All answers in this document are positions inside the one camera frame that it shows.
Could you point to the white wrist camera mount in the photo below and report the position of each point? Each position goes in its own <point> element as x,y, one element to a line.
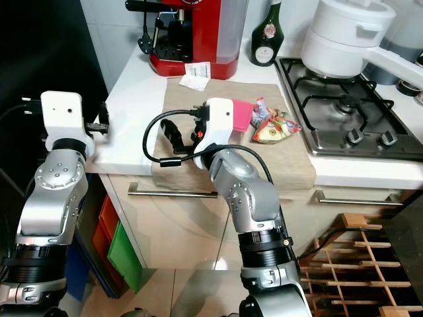
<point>59,112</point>
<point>218,125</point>

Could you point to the dark green glass bottle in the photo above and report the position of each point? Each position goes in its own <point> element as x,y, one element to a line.
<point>266,39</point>

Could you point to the green plastic bin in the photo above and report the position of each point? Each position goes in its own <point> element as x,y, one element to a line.
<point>124,257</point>

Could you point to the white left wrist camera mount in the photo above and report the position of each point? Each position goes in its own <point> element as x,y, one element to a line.
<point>59,112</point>

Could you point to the black fridge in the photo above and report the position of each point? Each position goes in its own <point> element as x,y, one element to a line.
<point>33,46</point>

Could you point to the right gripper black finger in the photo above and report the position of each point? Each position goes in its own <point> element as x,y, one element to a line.
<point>174,137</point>

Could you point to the orange plastic bin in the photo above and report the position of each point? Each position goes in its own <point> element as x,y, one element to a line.
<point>108,221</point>

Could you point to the beige table mat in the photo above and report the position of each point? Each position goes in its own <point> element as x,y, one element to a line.
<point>284,165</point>

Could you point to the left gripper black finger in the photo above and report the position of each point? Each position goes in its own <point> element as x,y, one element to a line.
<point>103,115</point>

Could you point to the wooden slatted rack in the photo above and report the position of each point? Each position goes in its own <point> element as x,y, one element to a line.
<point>353,221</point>

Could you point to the white cooking pot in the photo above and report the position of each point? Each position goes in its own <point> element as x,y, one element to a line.
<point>344,39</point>

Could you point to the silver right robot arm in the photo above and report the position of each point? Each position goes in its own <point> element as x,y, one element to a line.
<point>251,198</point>

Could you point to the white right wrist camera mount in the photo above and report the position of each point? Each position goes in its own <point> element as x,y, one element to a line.
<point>218,125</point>

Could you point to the white paper receipt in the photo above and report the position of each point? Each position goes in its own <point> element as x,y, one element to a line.
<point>197,76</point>

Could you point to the steel gas stove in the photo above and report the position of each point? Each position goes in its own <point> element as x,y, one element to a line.
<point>350,125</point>

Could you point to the red coffee machine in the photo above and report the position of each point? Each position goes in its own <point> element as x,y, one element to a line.
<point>198,39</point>

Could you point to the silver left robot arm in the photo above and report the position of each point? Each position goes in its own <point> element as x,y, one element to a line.
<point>49,205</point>

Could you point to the blue plastic bin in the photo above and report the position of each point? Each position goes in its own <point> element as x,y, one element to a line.
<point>78,271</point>

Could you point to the grey steel pot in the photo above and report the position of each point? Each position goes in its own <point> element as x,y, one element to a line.
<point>406,39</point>

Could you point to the colourful snack packet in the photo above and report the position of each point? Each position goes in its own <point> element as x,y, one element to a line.
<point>276,129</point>

